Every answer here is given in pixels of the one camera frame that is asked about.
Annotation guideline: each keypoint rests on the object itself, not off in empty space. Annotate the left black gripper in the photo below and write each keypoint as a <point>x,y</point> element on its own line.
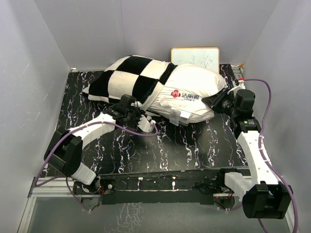
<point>139,113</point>

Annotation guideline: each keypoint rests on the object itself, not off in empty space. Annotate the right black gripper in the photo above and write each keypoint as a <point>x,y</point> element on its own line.
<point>214,102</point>

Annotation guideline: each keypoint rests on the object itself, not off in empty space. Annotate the white pillow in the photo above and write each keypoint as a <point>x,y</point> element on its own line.
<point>180,99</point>

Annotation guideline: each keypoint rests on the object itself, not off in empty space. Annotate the black white checkered pillowcase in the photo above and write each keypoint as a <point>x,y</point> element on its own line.
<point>137,76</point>

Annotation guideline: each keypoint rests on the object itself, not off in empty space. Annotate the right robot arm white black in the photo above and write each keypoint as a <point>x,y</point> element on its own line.
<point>265,196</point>

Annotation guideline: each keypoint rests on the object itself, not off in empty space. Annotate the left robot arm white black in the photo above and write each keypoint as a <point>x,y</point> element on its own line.
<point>64,152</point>

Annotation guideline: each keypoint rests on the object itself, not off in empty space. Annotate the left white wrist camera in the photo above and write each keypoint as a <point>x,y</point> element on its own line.
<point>146,124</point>

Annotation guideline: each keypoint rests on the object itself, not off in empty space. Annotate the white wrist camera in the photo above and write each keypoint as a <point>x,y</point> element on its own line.
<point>239,84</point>
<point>146,124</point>

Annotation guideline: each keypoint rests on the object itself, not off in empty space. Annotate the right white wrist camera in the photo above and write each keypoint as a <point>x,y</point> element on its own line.
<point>239,84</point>

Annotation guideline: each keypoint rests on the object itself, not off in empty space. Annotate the small whiteboard with wooden frame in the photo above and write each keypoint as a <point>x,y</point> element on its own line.
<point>208,57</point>

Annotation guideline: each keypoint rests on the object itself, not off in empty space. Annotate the aluminium frame rail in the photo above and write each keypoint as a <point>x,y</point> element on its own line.
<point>171,187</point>

